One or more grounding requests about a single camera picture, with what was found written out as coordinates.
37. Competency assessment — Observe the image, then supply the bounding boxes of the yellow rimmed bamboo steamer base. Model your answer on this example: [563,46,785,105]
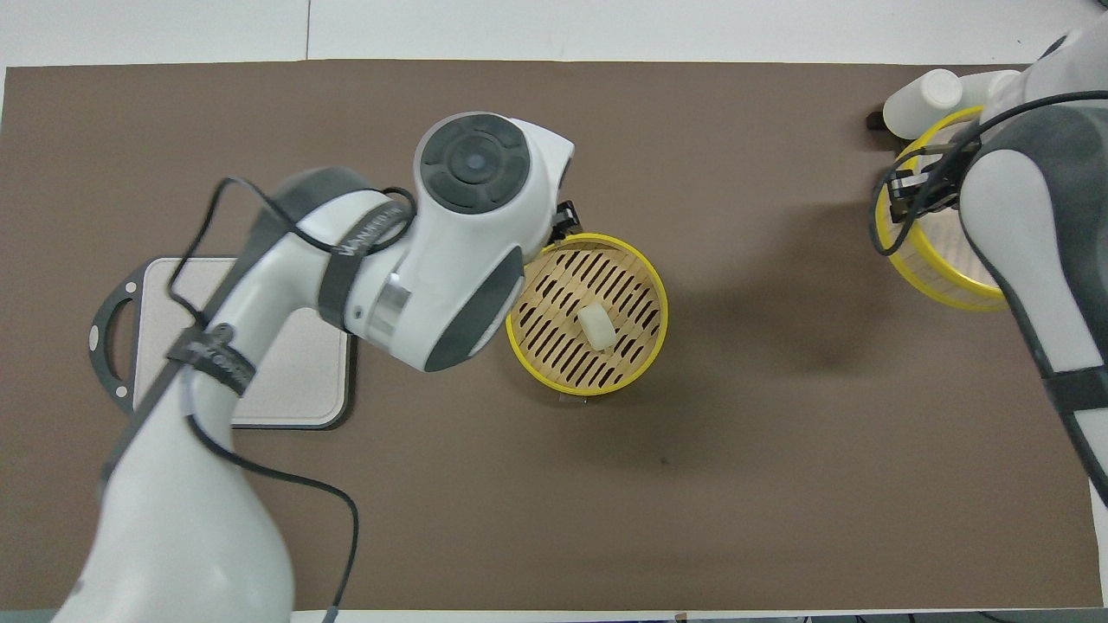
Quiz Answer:
[506,234,669,404]

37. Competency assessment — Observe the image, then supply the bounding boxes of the brown table mat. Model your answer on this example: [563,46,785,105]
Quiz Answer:
[0,59,1102,612]

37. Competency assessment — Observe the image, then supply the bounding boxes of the white steamed bun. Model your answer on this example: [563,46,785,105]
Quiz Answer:
[578,303,618,351]

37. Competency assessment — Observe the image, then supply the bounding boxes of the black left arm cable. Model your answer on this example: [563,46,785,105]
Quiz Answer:
[164,177,418,623]

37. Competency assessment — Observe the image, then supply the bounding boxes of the white plastic bottle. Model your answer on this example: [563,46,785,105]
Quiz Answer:
[883,69,963,141]
[957,71,1024,112]

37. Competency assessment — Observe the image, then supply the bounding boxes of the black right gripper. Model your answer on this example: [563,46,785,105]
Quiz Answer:
[890,151,963,222]

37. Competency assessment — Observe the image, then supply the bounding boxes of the grey cutting board with handle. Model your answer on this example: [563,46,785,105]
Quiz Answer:
[88,256,356,431]

